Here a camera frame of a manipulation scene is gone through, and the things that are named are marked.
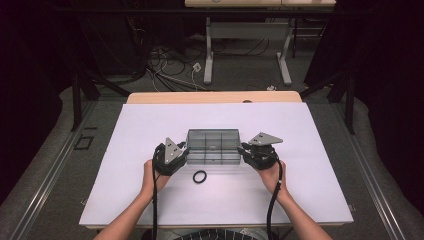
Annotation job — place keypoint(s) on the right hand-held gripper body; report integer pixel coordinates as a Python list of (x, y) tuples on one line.
[(263, 156)]

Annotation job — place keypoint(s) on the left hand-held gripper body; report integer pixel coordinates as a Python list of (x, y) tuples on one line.
[(171, 151)]

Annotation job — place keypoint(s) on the clear grey compartment box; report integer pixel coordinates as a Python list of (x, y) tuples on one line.
[(213, 146)]

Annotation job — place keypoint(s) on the person's right hand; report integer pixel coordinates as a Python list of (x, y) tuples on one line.
[(275, 178)]

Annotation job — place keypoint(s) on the person's left hand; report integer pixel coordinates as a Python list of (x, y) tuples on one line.
[(150, 180)]

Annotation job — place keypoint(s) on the white table sheet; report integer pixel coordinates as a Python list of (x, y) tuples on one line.
[(133, 133)]

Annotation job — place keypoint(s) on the light wooden table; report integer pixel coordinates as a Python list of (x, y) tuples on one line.
[(200, 97)]

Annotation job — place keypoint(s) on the small white plug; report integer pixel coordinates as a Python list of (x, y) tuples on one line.
[(271, 88)]

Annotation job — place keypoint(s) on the white power adapter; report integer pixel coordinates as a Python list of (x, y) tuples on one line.
[(196, 66)]

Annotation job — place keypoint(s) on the person's striped clothing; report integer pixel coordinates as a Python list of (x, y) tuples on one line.
[(216, 235)]

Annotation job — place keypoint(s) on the white framed desk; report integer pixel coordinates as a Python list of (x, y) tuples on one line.
[(208, 50)]

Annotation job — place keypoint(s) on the black metal stand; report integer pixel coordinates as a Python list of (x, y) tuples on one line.
[(349, 103), (76, 100)]

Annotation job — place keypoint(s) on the dark curtain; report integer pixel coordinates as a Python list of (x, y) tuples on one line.
[(23, 100), (390, 83)]

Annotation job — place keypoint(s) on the metal floor rail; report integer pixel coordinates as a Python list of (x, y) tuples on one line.
[(370, 180), (46, 180)]

